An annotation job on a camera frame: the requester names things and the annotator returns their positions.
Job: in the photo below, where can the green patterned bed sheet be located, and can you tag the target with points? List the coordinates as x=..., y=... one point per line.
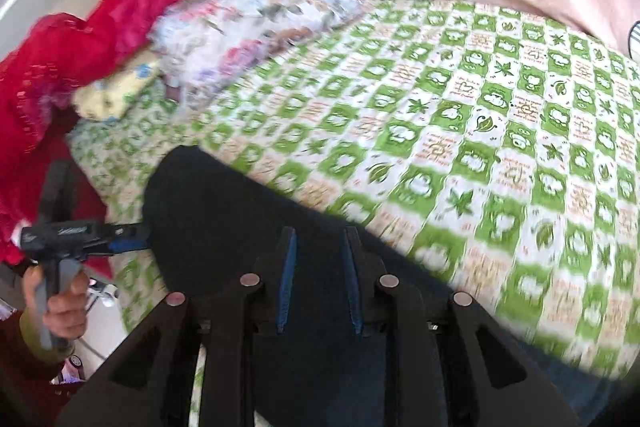
x=450, y=127

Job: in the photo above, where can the yellow floral pillow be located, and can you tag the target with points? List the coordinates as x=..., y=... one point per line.
x=112, y=89

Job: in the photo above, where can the dark blue pants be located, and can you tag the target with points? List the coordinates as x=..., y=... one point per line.
x=220, y=217

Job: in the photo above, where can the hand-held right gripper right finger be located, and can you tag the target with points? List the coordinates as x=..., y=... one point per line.
x=353, y=277

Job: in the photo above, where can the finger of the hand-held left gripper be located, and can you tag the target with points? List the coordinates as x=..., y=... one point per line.
x=127, y=241

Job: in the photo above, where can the red fleece blanket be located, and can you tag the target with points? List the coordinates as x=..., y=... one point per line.
x=100, y=32

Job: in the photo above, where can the floral white blanket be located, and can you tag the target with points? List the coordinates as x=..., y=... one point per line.
x=250, y=17

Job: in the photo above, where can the person's left hand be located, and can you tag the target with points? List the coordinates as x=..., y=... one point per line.
x=62, y=302

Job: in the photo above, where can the person's left forearm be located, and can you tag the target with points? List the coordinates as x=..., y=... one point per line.
x=30, y=357

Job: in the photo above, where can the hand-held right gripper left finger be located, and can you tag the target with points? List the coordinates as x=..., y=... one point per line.
x=286, y=277

